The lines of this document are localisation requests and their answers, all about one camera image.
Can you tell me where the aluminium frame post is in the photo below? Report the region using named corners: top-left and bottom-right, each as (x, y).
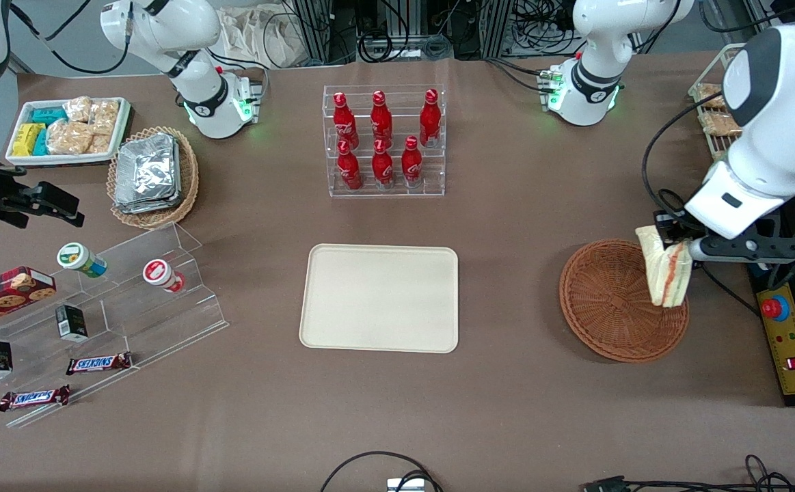
top-left (481, 0), bottom-right (517, 60)
top-left (286, 0), bottom-right (335, 66)

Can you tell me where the round brown wicker basket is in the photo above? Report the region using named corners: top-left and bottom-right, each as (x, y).
top-left (559, 238), bottom-right (690, 364)

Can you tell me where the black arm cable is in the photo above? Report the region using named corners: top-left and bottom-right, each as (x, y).
top-left (641, 91), bottom-right (726, 219)
top-left (9, 0), bottom-right (135, 76)

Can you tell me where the wrapped brown bread packet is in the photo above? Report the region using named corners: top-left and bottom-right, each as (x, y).
top-left (700, 109), bottom-right (743, 137)
top-left (697, 82), bottom-right (726, 110)

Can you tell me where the red plaid cookie box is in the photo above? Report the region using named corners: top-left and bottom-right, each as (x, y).
top-left (0, 266), bottom-right (57, 335)

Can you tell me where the yellow emergency stop box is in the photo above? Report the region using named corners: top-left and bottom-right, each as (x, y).
top-left (746, 191), bottom-right (795, 409)

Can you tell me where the clear acrylic stepped shelf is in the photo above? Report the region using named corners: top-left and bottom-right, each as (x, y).
top-left (0, 222), bottom-right (229, 430)

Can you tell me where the brown Snickers bar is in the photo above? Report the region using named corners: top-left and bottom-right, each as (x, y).
top-left (65, 351), bottom-right (133, 377)
top-left (0, 384), bottom-right (72, 413)

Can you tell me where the red cola bottle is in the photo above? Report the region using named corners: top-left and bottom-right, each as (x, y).
top-left (371, 139), bottom-right (395, 190)
top-left (332, 92), bottom-right (360, 150)
top-left (336, 140), bottom-right (364, 191)
top-left (401, 136), bottom-right (424, 189)
top-left (370, 90), bottom-right (394, 148)
top-left (419, 89), bottom-right (442, 148)

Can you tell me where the white cloth bag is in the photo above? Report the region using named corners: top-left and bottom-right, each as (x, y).
top-left (214, 5), bottom-right (302, 69)

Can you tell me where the clear acrylic bottle rack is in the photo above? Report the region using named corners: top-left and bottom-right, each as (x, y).
top-left (321, 84), bottom-right (447, 199)

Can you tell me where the cream rectangular tray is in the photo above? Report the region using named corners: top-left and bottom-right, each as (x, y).
top-left (299, 244), bottom-right (459, 354)

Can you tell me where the black cable with connector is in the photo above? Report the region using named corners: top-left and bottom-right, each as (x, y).
top-left (580, 454), bottom-right (795, 492)

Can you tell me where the black coiled cable bundle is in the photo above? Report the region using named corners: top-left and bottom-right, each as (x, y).
top-left (358, 27), bottom-right (454, 64)

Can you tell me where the cup with green lid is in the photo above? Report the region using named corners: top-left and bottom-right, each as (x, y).
top-left (56, 242), bottom-right (108, 279)

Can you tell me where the triangle sandwich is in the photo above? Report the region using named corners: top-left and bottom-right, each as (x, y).
top-left (635, 224), bottom-right (693, 309)

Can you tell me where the cup with red lid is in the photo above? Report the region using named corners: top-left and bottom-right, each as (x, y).
top-left (142, 258), bottom-right (187, 294)

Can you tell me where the white snack tray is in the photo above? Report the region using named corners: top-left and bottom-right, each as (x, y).
top-left (5, 96), bottom-right (133, 167)

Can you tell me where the yellow snack packet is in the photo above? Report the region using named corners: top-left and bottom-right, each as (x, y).
top-left (12, 123), bottom-right (46, 157)

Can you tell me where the white wire basket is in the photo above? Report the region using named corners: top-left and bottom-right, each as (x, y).
top-left (688, 43), bottom-right (746, 161)

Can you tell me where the oval tan wicker basket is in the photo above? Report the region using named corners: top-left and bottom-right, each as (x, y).
top-left (106, 126), bottom-right (200, 230)

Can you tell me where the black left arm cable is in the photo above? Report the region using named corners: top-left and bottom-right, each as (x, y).
top-left (641, 91), bottom-right (726, 219)

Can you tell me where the black left wrist camera bracket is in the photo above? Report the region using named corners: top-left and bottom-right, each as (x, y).
top-left (688, 231), bottom-right (795, 266)

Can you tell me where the silver foil packet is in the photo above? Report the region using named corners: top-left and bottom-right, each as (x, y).
top-left (114, 133), bottom-right (180, 206)
top-left (113, 195), bottom-right (183, 215)

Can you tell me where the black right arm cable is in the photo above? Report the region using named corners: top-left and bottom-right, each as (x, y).
top-left (9, 0), bottom-right (135, 76)

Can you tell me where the black looped cable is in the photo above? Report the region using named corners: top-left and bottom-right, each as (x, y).
top-left (320, 450), bottom-right (444, 492)

